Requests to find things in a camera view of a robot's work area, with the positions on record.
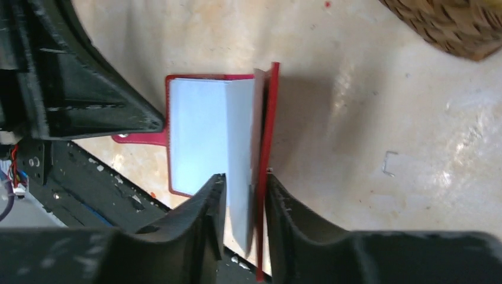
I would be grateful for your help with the light blue card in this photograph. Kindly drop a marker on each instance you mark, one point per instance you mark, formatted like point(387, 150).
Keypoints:
point(212, 130)

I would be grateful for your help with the brown wicker divided basket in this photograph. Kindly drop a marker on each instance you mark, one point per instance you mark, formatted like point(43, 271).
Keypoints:
point(468, 29)

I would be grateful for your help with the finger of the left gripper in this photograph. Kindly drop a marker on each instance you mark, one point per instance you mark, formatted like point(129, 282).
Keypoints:
point(62, 88)

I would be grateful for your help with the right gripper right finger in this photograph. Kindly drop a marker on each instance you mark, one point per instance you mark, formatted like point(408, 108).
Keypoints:
point(306, 248)

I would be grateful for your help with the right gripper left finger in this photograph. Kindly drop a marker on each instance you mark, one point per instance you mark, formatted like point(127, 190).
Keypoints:
point(184, 246)

